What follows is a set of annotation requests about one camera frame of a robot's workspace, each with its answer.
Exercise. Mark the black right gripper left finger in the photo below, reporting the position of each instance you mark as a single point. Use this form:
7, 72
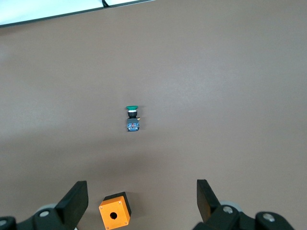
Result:
67, 210

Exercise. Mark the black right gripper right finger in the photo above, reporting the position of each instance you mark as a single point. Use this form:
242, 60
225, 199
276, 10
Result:
211, 210

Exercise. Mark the orange box with hole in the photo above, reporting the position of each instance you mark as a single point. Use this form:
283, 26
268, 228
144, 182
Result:
108, 208

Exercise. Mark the green push button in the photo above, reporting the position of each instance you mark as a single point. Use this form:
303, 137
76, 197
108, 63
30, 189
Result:
132, 124

